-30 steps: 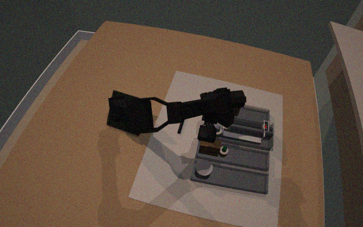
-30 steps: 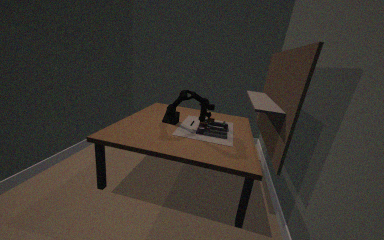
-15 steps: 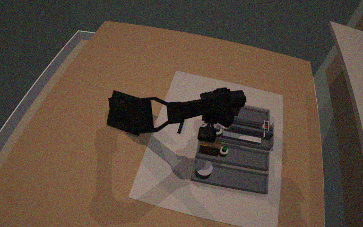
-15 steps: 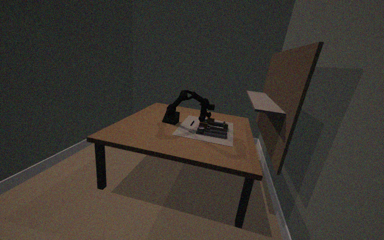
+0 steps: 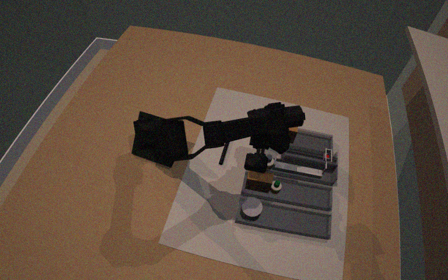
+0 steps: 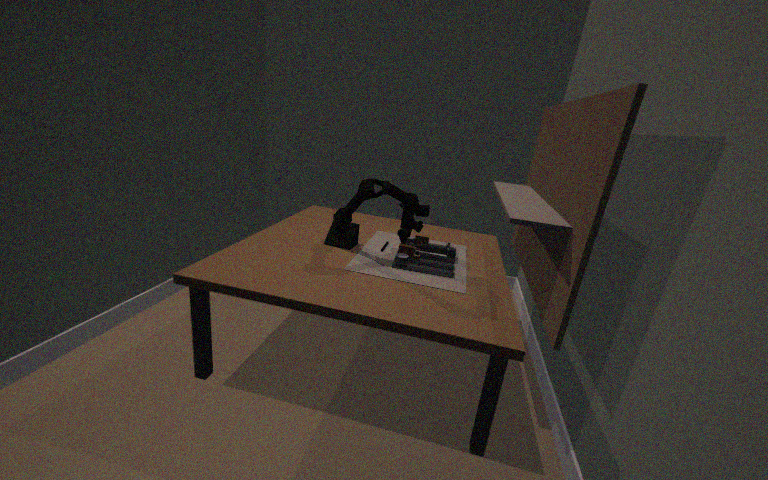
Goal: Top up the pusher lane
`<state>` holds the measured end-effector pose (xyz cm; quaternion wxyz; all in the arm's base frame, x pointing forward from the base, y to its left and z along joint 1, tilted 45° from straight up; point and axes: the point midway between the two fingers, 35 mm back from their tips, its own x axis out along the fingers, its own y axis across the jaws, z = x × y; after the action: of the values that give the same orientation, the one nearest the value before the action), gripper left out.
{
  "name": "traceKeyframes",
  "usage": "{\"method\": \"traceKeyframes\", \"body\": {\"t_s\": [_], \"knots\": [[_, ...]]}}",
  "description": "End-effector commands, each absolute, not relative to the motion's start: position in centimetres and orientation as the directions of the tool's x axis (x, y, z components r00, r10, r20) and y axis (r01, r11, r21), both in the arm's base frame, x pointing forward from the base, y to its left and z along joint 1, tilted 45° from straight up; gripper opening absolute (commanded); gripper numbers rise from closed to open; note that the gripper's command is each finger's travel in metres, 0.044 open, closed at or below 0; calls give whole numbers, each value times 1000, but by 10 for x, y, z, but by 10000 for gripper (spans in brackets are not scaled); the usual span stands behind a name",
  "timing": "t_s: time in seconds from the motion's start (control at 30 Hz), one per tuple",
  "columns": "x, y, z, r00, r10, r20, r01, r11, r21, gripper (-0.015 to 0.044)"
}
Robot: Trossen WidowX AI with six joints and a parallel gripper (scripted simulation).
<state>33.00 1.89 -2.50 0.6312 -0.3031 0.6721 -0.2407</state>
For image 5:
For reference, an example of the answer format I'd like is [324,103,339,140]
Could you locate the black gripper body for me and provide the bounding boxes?
[244,135,272,173]

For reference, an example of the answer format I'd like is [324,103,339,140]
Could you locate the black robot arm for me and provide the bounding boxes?
[133,102,305,162]

